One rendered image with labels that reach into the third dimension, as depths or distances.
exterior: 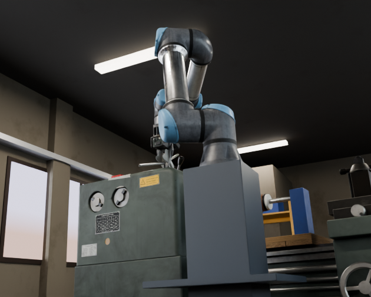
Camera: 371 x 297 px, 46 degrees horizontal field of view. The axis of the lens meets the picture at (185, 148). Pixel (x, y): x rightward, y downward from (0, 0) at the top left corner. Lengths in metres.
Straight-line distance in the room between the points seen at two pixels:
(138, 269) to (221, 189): 0.72
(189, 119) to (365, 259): 0.73
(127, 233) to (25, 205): 3.15
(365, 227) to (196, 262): 0.56
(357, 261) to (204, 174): 0.58
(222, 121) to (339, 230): 0.53
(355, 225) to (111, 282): 1.08
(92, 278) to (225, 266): 0.93
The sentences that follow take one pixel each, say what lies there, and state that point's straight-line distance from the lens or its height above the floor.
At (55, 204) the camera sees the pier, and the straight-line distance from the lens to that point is 5.31.
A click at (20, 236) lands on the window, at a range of 5.01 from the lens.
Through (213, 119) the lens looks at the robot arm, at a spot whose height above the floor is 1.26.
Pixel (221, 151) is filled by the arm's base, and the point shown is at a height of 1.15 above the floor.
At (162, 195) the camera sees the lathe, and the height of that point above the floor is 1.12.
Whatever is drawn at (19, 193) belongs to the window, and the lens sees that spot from 5.05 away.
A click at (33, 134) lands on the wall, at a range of 5.38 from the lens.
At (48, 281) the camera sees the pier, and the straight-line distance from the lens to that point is 5.17.
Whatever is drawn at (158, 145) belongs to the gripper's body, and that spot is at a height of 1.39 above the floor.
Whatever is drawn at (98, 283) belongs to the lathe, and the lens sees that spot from 2.11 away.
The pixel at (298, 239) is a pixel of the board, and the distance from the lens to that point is 1.72.
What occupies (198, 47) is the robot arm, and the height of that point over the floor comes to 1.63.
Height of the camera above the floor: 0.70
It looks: 19 degrees up
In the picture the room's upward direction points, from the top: 3 degrees counter-clockwise
